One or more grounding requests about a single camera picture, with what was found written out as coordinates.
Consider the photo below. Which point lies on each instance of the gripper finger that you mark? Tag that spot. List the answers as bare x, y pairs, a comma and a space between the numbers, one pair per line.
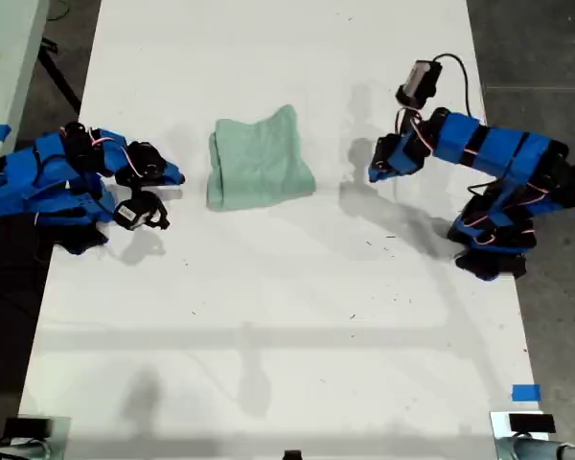
172, 171
382, 177
163, 182
377, 171

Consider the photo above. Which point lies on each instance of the pale green T-shirt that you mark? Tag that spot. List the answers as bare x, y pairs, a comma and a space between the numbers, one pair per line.
254, 163

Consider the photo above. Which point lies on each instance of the blue and black arm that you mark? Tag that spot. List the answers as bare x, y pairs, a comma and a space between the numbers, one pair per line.
498, 144
29, 187

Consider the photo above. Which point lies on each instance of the black table clamp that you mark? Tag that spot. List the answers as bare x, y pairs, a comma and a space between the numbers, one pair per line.
489, 268
84, 242

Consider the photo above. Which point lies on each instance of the black stand leg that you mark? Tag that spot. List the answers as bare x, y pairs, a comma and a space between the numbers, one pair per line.
60, 76

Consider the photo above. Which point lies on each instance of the pale side table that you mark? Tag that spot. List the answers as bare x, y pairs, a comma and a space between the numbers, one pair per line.
5, 57

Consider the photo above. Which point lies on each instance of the white mounting plate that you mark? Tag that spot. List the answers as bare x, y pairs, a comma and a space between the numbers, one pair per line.
60, 431
498, 424

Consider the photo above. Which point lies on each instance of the small black box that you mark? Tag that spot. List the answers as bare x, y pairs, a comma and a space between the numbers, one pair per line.
26, 427
532, 423

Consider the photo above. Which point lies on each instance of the small black block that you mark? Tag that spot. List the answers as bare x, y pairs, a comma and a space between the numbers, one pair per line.
292, 455

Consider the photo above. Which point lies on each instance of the short black camera stalk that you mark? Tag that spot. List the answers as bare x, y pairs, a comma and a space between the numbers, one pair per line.
408, 120
143, 190

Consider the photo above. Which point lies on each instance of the black camera with white label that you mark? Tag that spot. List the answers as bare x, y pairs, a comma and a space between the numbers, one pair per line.
134, 213

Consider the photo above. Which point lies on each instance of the black and silver camera box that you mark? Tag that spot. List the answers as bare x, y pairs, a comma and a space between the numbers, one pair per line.
419, 79

